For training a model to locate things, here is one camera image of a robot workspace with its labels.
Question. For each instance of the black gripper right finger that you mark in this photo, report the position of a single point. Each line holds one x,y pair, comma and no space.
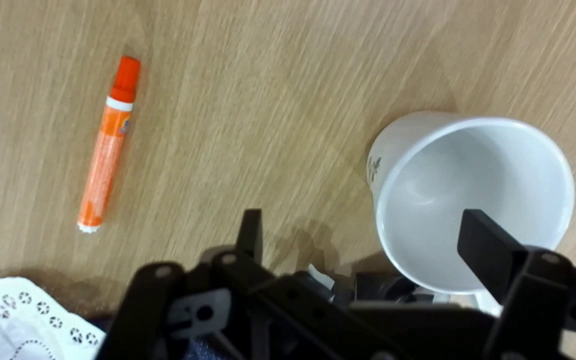
490,252

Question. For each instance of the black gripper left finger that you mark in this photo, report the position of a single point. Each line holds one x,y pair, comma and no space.
248,241

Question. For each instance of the white ceramic mug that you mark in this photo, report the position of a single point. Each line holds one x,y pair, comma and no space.
427,168

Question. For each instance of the orange marker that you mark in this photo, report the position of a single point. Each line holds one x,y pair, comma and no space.
109,144

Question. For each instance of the navy blue cloth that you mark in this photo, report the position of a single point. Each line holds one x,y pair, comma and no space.
202,348

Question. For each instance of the round wooden table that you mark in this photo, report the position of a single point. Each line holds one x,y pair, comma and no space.
247,105

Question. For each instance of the white paper doily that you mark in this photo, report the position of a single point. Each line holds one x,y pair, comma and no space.
37,326

